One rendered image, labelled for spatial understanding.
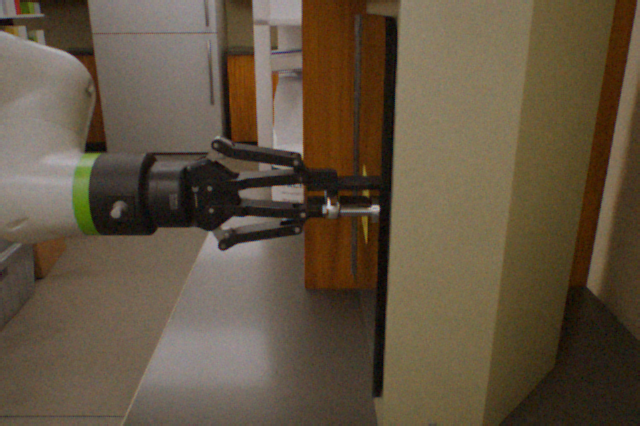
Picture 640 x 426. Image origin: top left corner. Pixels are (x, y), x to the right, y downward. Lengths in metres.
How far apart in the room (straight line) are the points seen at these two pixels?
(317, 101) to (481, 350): 0.45
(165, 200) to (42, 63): 0.21
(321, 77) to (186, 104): 4.74
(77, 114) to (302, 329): 0.43
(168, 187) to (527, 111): 0.36
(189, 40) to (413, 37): 5.04
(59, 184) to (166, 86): 4.97
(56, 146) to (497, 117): 0.46
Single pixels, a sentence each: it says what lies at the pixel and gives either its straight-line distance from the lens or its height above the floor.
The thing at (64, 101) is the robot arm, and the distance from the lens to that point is 0.70.
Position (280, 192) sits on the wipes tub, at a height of 1.01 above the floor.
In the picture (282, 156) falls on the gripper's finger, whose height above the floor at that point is 1.25.
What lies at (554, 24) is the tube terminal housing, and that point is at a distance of 0.57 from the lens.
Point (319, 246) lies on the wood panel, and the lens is 0.94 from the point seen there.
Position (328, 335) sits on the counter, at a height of 0.94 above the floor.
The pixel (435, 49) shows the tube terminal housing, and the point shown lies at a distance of 0.50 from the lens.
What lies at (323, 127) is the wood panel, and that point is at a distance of 0.88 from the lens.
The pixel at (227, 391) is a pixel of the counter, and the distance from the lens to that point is 0.76.
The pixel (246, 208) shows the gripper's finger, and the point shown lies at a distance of 0.63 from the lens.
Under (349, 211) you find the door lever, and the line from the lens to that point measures 0.57.
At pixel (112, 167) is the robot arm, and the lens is 0.63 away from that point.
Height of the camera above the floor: 1.40
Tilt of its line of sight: 20 degrees down
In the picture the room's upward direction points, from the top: straight up
